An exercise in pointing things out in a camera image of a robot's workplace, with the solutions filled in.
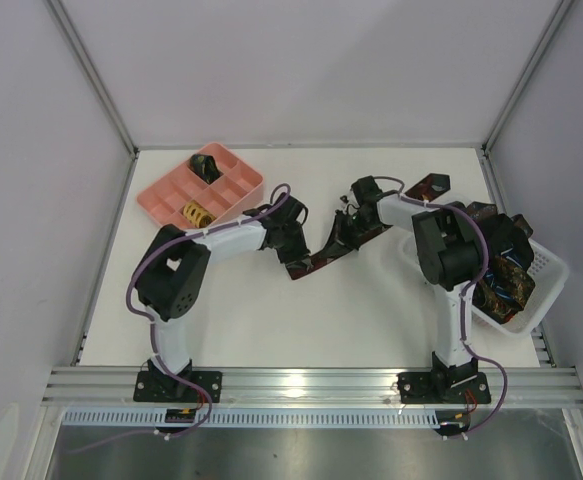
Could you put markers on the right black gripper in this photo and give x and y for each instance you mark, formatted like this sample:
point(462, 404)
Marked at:
point(347, 228)

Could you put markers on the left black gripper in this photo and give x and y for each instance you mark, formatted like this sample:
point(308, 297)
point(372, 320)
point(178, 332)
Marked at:
point(290, 248)

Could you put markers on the dark red patterned tie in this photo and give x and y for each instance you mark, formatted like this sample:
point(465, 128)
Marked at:
point(331, 255)

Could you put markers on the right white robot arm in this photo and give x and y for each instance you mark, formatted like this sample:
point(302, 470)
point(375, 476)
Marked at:
point(452, 255)

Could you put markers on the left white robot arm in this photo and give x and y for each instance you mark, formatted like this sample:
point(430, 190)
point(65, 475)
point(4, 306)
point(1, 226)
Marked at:
point(167, 282)

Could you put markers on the pile of dark ties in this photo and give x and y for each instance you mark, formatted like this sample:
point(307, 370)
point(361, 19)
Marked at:
point(506, 287)

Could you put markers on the pink compartment organizer tray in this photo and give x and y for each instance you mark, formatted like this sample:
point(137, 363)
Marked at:
point(171, 186)

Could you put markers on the rolled yellow patterned tie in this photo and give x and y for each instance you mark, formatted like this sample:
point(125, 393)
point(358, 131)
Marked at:
point(197, 215)

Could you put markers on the rolled black yellow tie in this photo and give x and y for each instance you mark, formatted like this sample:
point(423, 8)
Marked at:
point(205, 167)

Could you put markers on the white plastic basket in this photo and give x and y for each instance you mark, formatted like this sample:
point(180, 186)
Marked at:
point(550, 274)

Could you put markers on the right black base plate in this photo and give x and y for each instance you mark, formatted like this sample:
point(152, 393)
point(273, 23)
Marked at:
point(428, 387)

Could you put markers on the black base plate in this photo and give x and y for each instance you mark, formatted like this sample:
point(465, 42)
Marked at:
point(156, 387)
point(428, 387)

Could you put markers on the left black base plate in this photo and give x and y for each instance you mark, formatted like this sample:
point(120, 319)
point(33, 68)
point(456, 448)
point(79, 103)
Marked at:
point(156, 387)

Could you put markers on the aluminium front rail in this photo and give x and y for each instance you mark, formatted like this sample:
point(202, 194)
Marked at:
point(528, 388)

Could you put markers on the white slotted cable duct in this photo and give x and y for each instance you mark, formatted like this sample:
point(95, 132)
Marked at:
point(138, 417)

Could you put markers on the right aluminium frame post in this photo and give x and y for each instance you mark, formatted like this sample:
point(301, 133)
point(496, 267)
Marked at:
point(549, 32)

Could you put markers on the aluminium frame post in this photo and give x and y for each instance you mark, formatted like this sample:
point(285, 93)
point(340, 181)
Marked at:
point(78, 49)
point(549, 32)

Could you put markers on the left aluminium frame post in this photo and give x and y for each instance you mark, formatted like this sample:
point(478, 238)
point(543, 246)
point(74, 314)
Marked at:
point(78, 49)

